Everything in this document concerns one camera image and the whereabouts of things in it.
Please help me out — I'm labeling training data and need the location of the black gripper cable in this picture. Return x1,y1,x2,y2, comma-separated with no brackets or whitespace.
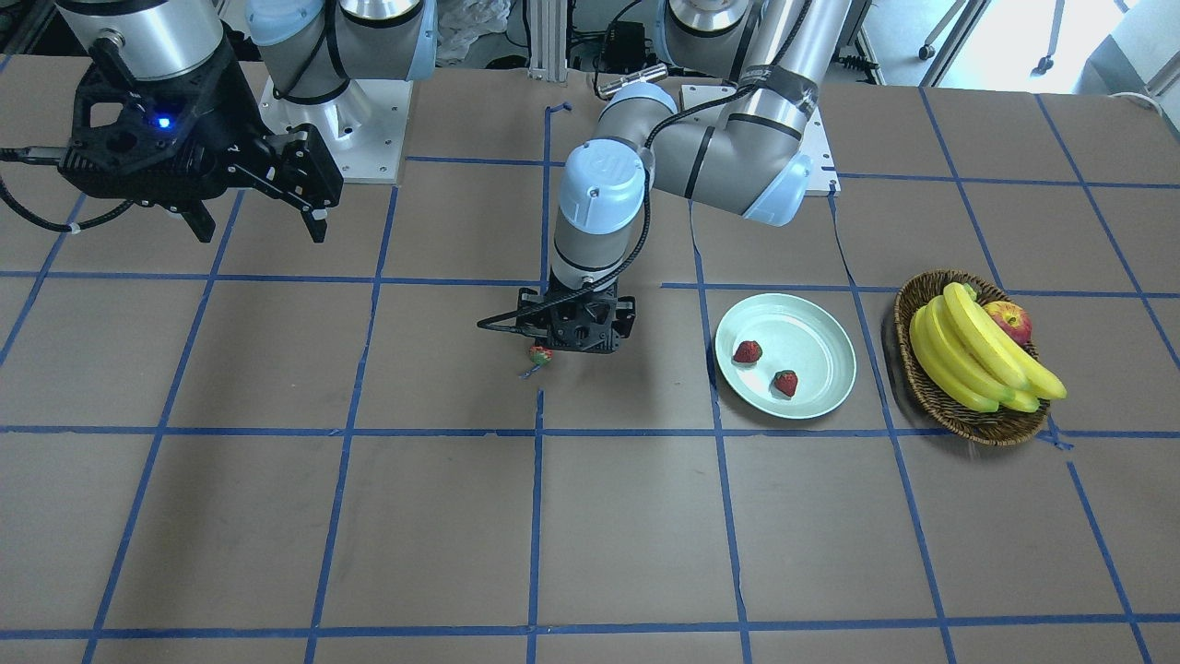
0,147,139,236

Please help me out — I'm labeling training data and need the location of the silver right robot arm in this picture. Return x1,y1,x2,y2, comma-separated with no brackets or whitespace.
55,1,438,243

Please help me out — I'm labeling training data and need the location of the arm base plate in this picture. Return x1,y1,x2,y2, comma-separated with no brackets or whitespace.
260,79,414,185
679,84,838,180

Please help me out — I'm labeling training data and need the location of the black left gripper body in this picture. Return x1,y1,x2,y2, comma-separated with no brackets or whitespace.
514,285,637,354

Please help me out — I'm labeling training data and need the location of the yellow banana bunch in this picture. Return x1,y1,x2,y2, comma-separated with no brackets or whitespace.
909,282,1068,412

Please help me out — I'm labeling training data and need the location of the red apple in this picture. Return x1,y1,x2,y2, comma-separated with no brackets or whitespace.
983,300,1033,346

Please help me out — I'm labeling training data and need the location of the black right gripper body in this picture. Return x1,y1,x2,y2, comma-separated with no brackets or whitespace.
58,41,343,215

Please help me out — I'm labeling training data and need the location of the red strawberry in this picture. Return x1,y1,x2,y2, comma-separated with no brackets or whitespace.
771,369,799,399
527,346,553,367
732,338,763,364

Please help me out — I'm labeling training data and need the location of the pale green plate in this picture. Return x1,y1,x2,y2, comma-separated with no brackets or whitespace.
714,292,858,420

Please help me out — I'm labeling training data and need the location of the wicker basket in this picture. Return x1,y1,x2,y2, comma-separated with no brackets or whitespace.
881,268,1051,446

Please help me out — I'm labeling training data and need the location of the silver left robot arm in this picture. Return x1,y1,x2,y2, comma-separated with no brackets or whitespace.
247,1,850,353

